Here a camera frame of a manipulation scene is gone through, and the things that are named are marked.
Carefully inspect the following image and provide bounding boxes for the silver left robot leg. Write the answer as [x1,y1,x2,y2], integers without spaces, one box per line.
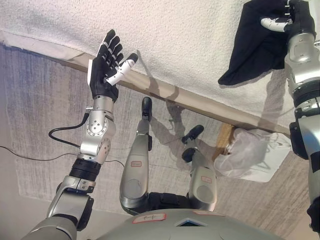
[119,96,154,216]

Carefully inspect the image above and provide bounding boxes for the silver robot leg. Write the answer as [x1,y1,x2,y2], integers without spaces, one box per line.
[181,124,218,213]
[119,96,154,216]

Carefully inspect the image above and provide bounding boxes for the beige bed frame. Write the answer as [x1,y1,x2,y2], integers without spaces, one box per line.
[0,29,292,139]

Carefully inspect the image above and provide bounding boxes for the thin black floor cable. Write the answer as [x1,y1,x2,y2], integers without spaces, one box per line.
[0,145,126,167]

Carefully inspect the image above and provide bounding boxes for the silver right robot leg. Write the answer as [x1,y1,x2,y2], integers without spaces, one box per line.
[181,124,218,213]

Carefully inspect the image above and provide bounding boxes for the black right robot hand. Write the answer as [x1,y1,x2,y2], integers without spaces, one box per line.
[259,0,316,35]

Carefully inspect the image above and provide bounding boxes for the white basket liner cloth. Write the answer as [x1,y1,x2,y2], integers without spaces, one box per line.
[213,127,292,183]

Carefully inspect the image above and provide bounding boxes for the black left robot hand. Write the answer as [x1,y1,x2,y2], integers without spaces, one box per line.
[87,29,139,103]

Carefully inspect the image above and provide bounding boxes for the wicker laundry basket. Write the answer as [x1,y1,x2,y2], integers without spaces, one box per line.
[212,124,237,161]

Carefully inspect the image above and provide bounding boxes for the white terry blanket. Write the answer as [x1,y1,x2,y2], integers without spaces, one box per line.
[0,0,320,131]

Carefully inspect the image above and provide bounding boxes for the black garment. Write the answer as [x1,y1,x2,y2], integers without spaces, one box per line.
[217,0,292,87]

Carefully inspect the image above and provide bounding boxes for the robot legs and torso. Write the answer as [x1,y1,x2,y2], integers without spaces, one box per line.
[0,44,320,226]

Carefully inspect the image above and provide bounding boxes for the thick black wrist cable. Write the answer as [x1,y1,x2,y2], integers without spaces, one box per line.
[48,112,90,149]

